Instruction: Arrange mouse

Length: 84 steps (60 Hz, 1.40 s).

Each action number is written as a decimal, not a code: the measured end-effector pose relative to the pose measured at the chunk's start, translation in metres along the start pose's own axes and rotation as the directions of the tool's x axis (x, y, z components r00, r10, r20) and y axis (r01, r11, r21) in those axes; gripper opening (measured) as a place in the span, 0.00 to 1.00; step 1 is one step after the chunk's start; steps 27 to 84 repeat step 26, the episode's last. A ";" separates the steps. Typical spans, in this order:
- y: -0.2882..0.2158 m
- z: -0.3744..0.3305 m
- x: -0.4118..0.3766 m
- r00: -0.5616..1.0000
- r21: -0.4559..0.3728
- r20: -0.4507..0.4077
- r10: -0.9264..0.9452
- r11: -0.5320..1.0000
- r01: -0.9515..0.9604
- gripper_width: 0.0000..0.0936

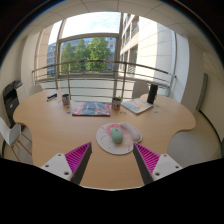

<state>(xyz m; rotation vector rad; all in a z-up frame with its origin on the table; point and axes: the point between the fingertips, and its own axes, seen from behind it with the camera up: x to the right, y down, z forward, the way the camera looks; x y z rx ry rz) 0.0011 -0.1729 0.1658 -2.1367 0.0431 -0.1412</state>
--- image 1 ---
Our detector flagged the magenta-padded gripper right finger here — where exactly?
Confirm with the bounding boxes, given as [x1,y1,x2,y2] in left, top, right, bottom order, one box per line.
[132,141,184,186]

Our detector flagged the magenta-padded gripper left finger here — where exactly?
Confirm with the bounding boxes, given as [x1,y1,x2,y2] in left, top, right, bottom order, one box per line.
[40,141,93,185]

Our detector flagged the mint green computer mouse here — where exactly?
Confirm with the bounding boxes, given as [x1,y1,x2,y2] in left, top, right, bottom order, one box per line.
[110,127,124,145]

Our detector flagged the round white pink mouse pad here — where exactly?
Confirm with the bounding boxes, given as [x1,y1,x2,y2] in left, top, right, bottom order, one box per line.
[95,122,143,156]

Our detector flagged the white chair with wooden legs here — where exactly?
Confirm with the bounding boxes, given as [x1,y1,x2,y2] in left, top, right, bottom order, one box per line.
[0,116,34,164]

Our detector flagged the red and grey magazine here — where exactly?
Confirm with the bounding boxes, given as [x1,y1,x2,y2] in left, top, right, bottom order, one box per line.
[71,101,112,117]

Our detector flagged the light illustrated booklet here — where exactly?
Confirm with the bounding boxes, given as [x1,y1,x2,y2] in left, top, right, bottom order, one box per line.
[120,97,154,115]

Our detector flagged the small black blue box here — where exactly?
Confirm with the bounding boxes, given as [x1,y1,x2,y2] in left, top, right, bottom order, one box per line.
[46,93,58,102]

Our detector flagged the tall black speaker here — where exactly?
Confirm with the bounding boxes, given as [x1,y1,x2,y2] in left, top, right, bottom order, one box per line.
[146,83,159,105]

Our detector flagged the tin can with orange print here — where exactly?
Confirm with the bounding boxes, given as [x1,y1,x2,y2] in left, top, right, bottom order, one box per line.
[111,96,122,111]

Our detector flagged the black office printer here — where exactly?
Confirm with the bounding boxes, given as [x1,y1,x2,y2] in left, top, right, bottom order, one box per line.
[2,79,24,128]

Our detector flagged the metal balcony railing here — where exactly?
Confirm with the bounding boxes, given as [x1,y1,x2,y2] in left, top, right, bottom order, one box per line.
[31,59,178,101]

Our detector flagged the green leafy trees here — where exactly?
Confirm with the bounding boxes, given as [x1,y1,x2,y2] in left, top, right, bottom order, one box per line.
[60,37,114,74]

